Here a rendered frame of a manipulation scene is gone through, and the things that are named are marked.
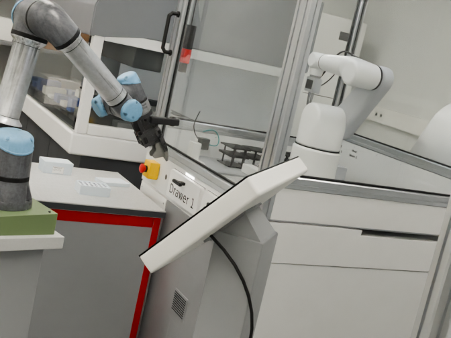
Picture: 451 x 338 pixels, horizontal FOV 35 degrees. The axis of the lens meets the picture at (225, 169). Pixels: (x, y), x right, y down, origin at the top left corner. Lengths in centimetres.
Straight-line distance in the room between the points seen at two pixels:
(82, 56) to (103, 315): 113
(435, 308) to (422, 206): 148
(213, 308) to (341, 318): 93
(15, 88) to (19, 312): 71
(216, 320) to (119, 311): 123
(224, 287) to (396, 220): 102
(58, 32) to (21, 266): 73
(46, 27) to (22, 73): 19
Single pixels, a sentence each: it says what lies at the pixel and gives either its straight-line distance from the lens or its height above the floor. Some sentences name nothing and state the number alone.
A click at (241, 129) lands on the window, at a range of 244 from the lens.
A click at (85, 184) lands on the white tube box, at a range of 288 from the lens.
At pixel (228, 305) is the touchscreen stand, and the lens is 172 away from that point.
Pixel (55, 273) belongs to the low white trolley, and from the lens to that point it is 279.
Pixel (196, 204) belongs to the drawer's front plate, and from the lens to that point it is 260.
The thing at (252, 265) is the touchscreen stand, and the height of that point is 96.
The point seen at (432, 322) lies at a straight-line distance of 119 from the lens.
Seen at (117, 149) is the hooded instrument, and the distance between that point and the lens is 345.
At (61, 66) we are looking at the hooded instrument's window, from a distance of 376.
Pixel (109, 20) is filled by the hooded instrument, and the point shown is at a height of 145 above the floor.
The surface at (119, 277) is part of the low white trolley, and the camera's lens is 288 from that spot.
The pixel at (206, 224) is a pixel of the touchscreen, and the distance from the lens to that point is 150.
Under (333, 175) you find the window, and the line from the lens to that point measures 237.
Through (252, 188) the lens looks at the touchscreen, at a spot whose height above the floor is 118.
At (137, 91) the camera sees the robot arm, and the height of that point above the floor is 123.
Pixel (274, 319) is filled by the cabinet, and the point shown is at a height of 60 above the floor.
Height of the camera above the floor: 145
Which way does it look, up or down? 10 degrees down
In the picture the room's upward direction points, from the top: 13 degrees clockwise
